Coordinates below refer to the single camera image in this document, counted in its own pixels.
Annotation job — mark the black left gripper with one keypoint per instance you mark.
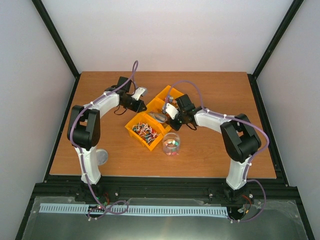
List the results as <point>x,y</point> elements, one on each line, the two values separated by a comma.
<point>138,108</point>

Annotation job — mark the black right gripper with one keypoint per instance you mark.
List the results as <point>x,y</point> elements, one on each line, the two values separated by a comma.
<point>175,126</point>

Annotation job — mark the silver metal scoop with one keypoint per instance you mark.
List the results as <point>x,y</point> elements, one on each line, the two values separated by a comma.
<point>159,117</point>

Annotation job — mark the yellow bin with star candies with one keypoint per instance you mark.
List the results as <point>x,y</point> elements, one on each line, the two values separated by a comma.
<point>170,92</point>

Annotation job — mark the yellow bin with popsicle candies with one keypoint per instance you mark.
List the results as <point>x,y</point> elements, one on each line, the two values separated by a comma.
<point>156,105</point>

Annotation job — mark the yellow bin with lollipops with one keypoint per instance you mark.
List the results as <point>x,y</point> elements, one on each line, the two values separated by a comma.
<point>146,130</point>

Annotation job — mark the round clear cup lid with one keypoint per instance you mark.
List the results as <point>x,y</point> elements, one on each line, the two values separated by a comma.
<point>102,156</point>

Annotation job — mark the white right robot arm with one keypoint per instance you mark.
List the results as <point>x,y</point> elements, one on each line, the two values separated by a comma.
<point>239,136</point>

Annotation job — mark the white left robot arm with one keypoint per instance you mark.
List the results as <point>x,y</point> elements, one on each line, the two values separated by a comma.
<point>84,128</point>

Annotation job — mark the clear plastic cup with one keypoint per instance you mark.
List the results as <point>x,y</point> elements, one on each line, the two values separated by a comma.
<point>171,144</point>

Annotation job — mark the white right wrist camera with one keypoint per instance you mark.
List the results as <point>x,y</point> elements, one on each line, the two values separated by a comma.
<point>170,110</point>

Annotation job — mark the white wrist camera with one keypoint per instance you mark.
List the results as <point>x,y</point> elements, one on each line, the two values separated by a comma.
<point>139,92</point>
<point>170,110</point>

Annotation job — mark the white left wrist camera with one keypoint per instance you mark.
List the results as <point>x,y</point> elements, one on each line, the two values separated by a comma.
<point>139,92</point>

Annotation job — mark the light blue slotted cable duct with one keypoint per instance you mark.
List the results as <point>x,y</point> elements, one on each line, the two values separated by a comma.
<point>136,210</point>

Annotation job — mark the black aluminium frame rail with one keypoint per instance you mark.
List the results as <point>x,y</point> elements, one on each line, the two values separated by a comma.
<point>123,188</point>

